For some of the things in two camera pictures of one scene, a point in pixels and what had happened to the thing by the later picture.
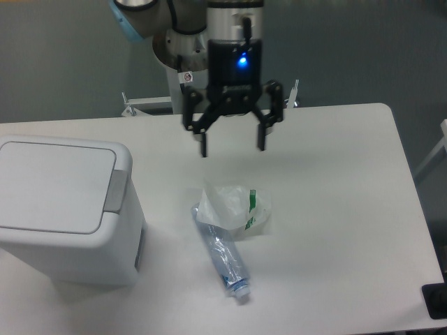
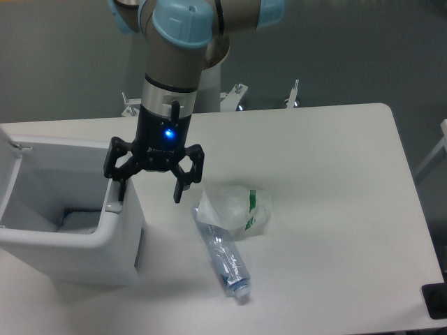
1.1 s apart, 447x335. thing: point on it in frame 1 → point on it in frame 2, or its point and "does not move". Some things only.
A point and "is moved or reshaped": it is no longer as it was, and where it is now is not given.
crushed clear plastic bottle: [226, 254] does not move
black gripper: [234, 75] → [159, 144]
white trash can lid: [54, 188] is moved or reshaped
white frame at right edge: [443, 144] does not move
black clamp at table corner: [435, 296] does not move
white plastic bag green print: [234, 208] does not move
